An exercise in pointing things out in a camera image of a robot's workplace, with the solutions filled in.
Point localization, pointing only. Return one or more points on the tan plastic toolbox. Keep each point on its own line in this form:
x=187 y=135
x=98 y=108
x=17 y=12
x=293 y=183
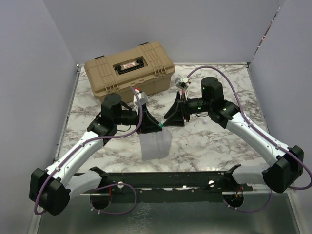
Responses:
x=146 y=67

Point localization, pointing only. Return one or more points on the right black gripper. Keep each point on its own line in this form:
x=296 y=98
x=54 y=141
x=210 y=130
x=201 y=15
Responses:
x=174 y=115

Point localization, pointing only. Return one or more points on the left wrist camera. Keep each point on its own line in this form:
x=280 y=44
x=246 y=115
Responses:
x=142 y=97

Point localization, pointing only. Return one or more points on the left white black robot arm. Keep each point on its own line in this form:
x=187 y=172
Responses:
x=51 y=189

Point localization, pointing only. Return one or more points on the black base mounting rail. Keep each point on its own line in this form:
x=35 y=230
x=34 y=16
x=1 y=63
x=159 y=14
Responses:
x=169 y=187

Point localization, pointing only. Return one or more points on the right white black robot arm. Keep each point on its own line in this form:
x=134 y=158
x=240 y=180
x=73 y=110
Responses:
x=281 y=168

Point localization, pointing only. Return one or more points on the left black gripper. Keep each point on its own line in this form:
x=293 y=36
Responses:
x=148 y=124

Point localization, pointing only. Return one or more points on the grey translucent envelope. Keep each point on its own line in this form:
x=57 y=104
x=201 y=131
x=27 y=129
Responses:
x=155 y=145

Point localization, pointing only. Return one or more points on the aluminium frame rail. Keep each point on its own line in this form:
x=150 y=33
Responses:
x=34 y=224

